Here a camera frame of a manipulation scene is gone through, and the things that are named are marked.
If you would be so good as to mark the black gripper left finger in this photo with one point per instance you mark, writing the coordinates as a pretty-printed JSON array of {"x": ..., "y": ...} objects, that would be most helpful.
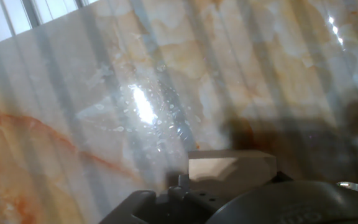
[{"x": 166, "y": 207}]

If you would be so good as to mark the wooden cube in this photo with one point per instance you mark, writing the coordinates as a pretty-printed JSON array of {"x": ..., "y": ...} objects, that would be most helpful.
[{"x": 232, "y": 168}]

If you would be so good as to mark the orange marble pattern mat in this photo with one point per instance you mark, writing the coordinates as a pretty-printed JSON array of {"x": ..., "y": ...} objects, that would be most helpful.
[{"x": 197, "y": 77}]

